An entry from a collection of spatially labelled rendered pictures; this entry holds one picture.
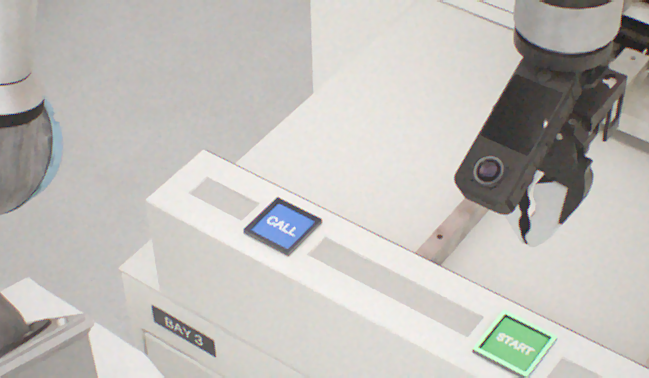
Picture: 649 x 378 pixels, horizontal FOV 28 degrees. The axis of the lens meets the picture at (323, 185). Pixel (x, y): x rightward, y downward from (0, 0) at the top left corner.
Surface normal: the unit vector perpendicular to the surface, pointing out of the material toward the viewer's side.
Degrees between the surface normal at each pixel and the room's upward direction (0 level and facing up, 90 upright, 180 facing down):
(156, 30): 0
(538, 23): 90
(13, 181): 88
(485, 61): 0
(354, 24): 90
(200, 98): 0
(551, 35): 89
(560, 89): 30
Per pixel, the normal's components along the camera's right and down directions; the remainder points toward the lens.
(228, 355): -0.59, 0.57
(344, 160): -0.02, -0.72
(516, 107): -0.33, -0.35
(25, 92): 0.77, -0.38
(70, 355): 0.61, 0.54
